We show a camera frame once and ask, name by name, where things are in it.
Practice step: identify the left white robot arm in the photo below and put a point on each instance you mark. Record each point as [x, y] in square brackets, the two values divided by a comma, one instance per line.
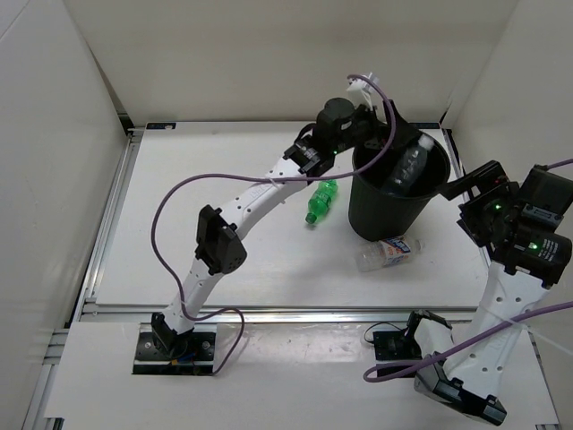
[220, 233]

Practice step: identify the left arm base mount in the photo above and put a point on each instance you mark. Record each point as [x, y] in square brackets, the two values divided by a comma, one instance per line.
[201, 349]

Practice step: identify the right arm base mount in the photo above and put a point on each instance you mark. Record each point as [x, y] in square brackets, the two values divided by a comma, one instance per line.
[397, 352]

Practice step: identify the green plastic bottle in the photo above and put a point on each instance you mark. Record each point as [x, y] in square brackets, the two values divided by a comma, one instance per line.
[319, 204]

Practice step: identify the red label clear bottle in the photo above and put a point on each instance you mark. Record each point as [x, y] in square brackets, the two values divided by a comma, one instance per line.
[387, 252]

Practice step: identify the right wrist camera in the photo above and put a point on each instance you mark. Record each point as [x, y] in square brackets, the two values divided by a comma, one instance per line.
[545, 196]

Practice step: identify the black plastic bin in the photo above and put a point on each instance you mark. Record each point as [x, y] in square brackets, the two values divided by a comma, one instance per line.
[375, 215]

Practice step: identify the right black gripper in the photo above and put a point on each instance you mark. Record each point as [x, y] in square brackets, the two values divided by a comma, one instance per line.
[486, 177]

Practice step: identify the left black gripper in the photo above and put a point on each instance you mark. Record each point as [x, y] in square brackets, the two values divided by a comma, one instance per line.
[379, 131]

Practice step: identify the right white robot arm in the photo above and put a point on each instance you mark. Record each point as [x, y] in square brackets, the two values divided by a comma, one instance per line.
[518, 222]

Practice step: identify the clear plastic bottle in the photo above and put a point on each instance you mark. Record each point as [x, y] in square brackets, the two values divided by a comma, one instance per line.
[409, 168]

